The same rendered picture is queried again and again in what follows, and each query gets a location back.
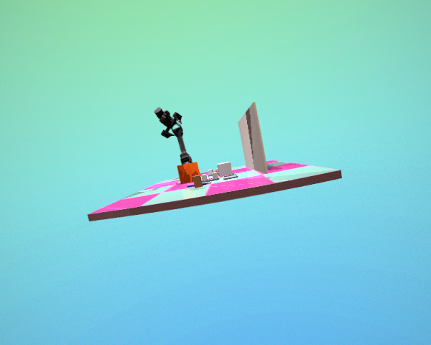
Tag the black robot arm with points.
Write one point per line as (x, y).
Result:
(163, 117)

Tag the white rectangular box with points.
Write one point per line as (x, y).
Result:
(224, 169)

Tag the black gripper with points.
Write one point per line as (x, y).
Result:
(170, 124)

